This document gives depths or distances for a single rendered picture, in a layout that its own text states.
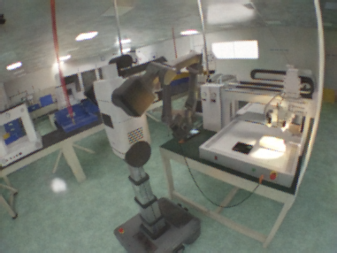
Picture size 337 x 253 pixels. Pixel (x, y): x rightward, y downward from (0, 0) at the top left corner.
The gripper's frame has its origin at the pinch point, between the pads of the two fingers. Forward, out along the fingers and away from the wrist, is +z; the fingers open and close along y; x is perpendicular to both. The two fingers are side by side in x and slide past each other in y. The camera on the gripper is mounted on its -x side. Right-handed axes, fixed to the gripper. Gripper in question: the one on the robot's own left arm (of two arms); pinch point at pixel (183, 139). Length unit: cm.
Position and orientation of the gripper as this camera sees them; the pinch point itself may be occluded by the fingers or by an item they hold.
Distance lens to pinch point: 134.9
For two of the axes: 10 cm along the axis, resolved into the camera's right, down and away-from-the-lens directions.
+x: -5.5, 7.7, -3.3
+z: 4.7, 6.1, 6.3
